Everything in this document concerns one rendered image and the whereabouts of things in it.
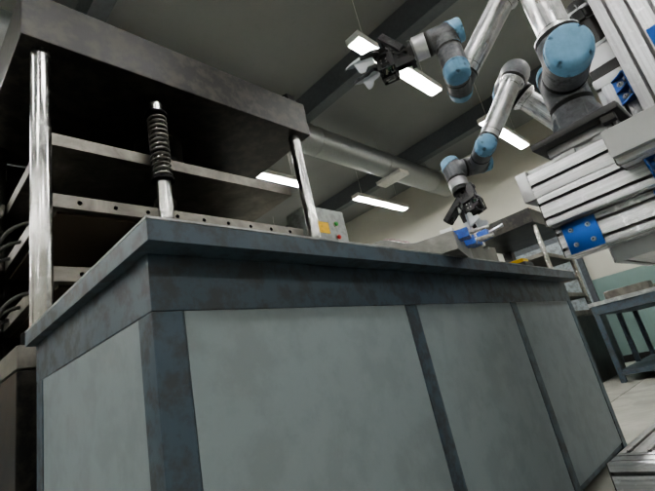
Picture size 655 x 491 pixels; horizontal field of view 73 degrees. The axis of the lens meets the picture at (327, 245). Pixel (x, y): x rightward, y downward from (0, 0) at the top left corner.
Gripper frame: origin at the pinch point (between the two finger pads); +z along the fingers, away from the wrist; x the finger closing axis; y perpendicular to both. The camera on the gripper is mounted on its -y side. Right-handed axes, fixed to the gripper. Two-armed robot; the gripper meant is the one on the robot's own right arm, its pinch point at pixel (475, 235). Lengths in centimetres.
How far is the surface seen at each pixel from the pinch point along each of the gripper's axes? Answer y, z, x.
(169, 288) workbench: 0, 41, -120
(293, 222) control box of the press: -88, -59, -6
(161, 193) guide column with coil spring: -70, -37, -89
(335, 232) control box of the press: -78, -53, 15
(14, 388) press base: -75, 34, -125
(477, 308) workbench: -0.1, 32.6, -21.9
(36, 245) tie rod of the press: -71, -6, -126
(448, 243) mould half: 9.4, 20.0, -44.2
